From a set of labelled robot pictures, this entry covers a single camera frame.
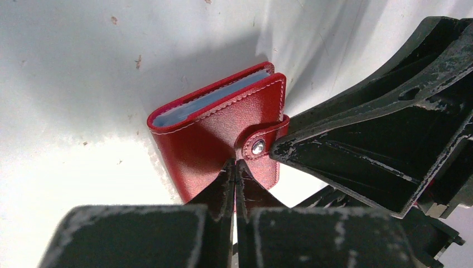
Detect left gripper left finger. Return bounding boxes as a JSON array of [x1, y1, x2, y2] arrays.
[[40, 159, 235, 267]]

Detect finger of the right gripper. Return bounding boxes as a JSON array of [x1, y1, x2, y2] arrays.
[[288, 16, 472, 133]]

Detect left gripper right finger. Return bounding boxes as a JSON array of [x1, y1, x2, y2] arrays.
[[235, 160, 415, 267]]

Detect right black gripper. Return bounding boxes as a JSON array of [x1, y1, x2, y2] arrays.
[[269, 25, 472, 218]]

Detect red leather card holder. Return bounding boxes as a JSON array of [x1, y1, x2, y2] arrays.
[[147, 61, 289, 203]]

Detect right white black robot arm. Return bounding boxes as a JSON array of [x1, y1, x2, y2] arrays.
[[270, 16, 472, 267]]

